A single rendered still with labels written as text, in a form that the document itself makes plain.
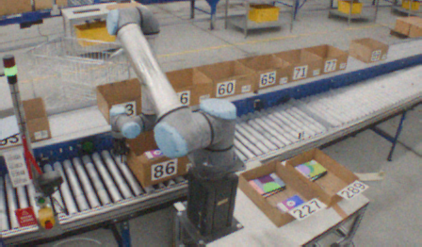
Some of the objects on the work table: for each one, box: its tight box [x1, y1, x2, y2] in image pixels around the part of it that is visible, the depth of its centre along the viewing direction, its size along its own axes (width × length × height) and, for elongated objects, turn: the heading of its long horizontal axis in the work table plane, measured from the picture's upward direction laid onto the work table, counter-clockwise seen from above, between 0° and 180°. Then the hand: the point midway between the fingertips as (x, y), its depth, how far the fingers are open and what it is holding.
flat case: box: [247, 173, 285, 196], centre depth 200 cm, size 14×19×2 cm
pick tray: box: [237, 159, 319, 229], centre depth 191 cm, size 28×38×10 cm
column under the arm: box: [174, 167, 244, 247], centre depth 171 cm, size 26×26×33 cm
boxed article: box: [275, 195, 305, 214], centre depth 186 cm, size 8×16×2 cm, turn 116°
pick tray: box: [284, 148, 360, 209], centre depth 201 cm, size 28×38×10 cm
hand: (121, 161), depth 215 cm, fingers closed
